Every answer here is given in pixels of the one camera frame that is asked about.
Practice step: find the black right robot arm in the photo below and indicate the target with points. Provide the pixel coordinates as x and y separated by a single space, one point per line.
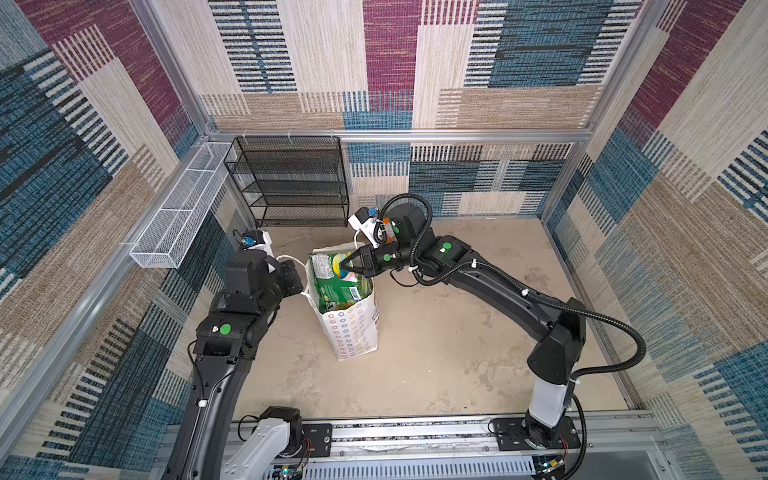
402 238

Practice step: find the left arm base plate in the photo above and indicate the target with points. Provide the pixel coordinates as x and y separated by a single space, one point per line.
311 440

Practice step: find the black wire shelf rack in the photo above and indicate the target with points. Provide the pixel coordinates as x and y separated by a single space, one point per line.
291 182

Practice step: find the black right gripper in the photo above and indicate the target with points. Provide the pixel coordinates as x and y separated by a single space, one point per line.
369 267

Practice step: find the white wire mesh basket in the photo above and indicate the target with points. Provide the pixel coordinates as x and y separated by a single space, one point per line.
167 238

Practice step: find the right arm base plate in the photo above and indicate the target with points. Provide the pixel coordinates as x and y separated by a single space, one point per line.
515 434

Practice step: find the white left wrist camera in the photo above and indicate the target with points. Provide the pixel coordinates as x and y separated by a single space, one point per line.
257 240

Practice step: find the green rainbow snack bag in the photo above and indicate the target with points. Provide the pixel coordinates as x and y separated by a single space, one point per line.
337 289

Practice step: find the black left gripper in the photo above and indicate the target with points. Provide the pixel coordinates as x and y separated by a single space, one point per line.
284 271

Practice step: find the white paper bag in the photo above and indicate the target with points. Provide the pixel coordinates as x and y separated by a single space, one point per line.
352 332

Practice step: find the white slotted cable duct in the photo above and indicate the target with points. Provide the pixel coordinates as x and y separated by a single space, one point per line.
503 467

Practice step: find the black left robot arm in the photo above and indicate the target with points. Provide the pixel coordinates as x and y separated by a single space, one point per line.
222 355

